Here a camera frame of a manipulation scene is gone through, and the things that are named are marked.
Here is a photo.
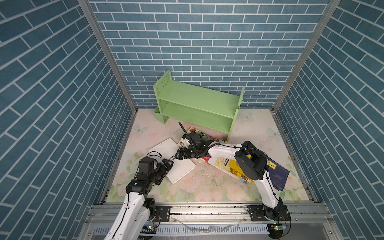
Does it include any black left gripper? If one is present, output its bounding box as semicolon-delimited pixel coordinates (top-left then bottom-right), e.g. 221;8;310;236
148;158;174;184

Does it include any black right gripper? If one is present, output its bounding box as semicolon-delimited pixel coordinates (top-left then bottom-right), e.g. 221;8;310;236
172;147;199;161

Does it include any green nature encyclopedia book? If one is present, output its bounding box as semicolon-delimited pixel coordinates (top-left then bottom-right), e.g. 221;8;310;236
182;127;222;144

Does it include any white paperback book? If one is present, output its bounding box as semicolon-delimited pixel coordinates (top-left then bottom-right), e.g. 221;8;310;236
148;138;196;185

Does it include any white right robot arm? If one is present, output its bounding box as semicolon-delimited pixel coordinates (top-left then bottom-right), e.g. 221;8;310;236
175;141;288;221

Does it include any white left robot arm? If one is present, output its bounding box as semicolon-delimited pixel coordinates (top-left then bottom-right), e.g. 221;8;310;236
105;157;174;240

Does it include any yellow history book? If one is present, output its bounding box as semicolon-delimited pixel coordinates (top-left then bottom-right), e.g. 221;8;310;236
208;157;254;184

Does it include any green metal bookshelf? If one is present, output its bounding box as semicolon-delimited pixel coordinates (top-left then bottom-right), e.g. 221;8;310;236
153;71;245;137

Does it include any dark blue book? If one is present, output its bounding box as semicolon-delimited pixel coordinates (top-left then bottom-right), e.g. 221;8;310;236
269;158;290;192

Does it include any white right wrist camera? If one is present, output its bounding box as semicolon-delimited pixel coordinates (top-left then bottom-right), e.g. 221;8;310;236
178;138;191;148

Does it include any black corrugated cable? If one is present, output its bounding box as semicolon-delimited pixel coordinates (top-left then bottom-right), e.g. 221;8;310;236
178;121;201;157

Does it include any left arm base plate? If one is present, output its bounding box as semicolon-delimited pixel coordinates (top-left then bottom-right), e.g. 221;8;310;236
148;206;171;223

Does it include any aluminium front rail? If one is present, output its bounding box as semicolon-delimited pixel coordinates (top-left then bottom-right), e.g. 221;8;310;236
79;201;342;240

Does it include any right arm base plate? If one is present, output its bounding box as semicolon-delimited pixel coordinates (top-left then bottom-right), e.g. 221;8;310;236
246;205;291;223

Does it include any left aluminium corner post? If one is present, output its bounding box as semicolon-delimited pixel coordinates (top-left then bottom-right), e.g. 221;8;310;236
77;0;138;113

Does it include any aluminium corner post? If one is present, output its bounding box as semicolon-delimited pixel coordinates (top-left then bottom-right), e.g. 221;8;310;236
77;0;138;113
271;0;343;113

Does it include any right aluminium corner post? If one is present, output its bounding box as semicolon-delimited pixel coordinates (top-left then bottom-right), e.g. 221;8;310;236
271;0;343;113

